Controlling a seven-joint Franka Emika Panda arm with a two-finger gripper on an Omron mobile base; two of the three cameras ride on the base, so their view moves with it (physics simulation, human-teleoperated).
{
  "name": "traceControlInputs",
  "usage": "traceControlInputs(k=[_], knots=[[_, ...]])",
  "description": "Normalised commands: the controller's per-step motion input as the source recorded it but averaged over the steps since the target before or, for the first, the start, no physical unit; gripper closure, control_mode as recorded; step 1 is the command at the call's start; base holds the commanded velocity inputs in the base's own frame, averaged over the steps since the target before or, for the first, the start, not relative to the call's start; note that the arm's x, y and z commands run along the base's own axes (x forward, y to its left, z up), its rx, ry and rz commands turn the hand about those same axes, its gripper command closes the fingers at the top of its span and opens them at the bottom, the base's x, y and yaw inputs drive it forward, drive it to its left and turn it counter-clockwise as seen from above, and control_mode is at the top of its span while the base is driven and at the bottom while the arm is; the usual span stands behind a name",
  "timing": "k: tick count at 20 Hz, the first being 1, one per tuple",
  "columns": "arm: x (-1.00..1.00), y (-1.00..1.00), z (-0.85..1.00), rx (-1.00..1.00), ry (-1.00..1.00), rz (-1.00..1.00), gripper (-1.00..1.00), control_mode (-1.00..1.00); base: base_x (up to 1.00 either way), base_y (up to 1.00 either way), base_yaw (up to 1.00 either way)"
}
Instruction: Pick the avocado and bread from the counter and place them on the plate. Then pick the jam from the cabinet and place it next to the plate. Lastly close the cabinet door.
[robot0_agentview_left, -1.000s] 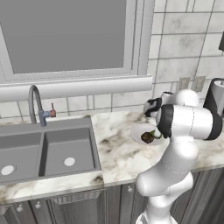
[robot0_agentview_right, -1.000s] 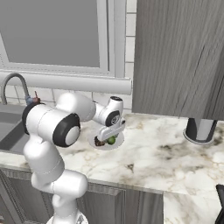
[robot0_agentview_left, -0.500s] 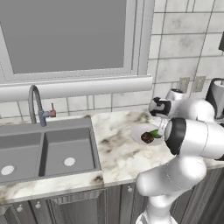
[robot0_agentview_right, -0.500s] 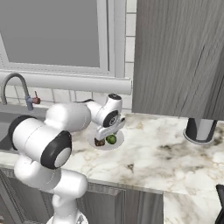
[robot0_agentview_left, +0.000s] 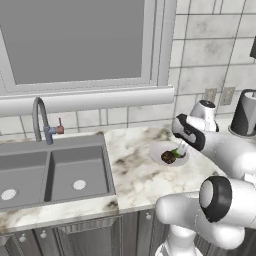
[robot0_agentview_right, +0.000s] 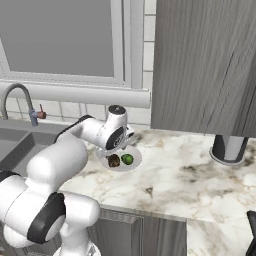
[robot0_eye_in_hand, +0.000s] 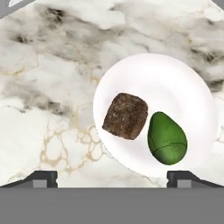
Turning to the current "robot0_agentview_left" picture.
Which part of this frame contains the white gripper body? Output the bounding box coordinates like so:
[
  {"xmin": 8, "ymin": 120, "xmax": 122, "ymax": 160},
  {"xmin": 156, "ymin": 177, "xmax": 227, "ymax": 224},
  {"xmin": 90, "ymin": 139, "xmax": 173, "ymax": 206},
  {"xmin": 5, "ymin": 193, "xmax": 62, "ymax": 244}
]
[{"xmin": 178, "ymin": 141, "xmax": 188, "ymax": 158}]

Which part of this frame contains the dark brown avocado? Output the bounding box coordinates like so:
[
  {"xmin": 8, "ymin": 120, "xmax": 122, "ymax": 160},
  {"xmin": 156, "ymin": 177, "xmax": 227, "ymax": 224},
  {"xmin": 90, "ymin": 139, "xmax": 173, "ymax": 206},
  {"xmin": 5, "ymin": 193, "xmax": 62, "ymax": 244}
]
[{"xmin": 160, "ymin": 148, "xmax": 183, "ymax": 165}]

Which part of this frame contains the white round plate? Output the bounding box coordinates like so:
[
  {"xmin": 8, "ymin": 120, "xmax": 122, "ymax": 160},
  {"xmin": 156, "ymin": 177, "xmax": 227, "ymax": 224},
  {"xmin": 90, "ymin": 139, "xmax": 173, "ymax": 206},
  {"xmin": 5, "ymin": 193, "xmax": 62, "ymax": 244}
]
[{"xmin": 148, "ymin": 139, "xmax": 191, "ymax": 167}]

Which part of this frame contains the dark grey cupboard door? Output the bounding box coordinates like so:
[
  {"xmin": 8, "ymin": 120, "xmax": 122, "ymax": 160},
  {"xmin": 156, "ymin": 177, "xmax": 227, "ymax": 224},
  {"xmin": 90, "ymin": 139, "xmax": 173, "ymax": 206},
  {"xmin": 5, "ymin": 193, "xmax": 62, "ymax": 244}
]
[
  {"xmin": 0, "ymin": 229, "xmax": 35, "ymax": 256},
  {"xmin": 135, "ymin": 208, "xmax": 170, "ymax": 256},
  {"xmin": 33, "ymin": 215, "xmax": 124, "ymax": 256}
]

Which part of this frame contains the grey double sink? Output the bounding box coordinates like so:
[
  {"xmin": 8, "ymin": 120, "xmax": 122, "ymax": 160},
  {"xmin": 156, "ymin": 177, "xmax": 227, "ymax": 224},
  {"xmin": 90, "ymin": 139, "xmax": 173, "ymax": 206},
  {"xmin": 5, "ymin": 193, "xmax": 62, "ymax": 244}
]
[{"xmin": 0, "ymin": 133, "xmax": 117, "ymax": 213}]

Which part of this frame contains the white window sill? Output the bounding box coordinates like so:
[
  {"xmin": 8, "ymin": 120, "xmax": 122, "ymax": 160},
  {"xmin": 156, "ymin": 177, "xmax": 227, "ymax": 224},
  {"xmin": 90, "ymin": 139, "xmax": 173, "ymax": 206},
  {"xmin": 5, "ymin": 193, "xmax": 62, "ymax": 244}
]
[{"xmin": 0, "ymin": 85, "xmax": 176, "ymax": 118}]

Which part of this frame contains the grey tap with red lever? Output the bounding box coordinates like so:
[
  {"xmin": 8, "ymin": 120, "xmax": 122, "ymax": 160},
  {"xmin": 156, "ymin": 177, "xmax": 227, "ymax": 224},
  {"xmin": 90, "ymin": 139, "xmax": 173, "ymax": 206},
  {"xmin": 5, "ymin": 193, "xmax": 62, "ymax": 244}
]
[{"xmin": 31, "ymin": 96, "xmax": 65, "ymax": 146}]

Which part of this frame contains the grey framed window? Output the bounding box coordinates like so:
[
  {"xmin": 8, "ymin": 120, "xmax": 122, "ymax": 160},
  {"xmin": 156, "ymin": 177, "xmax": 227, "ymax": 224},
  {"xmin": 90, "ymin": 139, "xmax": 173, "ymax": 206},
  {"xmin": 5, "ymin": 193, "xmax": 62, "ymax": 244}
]
[{"xmin": 0, "ymin": 0, "xmax": 178, "ymax": 98}]

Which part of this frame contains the grey wall outlet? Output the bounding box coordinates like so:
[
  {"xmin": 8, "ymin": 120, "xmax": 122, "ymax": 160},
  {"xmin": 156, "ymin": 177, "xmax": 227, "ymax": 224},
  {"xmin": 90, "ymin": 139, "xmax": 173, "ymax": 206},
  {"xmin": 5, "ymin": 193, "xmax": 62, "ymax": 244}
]
[
  {"xmin": 219, "ymin": 86, "xmax": 236, "ymax": 107},
  {"xmin": 203, "ymin": 87, "xmax": 218, "ymax": 103}
]

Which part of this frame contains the dark wall-mounted object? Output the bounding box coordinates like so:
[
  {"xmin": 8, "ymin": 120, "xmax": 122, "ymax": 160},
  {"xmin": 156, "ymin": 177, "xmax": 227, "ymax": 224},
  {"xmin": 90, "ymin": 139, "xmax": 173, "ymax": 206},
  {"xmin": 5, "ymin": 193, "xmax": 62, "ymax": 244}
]
[{"xmin": 249, "ymin": 35, "xmax": 256, "ymax": 60}]

